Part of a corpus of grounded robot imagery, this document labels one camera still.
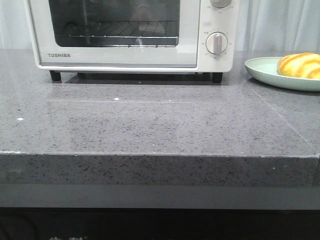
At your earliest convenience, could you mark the glass oven door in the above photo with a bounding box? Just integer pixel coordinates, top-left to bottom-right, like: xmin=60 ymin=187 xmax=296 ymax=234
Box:
xmin=26 ymin=0 xmax=201 ymax=68

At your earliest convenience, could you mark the yellow striped croissant bread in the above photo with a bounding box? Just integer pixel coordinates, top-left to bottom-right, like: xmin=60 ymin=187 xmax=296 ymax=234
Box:
xmin=277 ymin=52 xmax=320 ymax=80

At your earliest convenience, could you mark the white Toshiba toaster oven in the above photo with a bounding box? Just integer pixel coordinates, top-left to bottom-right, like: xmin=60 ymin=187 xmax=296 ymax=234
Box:
xmin=24 ymin=0 xmax=240 ymax=83

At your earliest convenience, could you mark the upper beige oven knob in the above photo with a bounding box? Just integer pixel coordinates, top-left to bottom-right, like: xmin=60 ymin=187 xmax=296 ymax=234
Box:
xmin=210 ymin=0 xmax=232 ymax=8

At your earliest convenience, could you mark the light green plate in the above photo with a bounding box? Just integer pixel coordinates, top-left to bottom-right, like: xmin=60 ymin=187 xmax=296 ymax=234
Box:
xmin=244 ymin=57 xmax=320 ymax=92

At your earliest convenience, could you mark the lower beige timer knob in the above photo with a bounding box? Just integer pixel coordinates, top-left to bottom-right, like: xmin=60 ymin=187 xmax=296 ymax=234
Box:
xmin=205 ymin=32 xmax=228 ymax=55

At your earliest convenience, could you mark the metal wire oven rack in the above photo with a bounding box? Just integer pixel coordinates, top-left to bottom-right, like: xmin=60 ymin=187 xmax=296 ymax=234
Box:
xmin=56 ymin=21 xmax=179 ymax=48

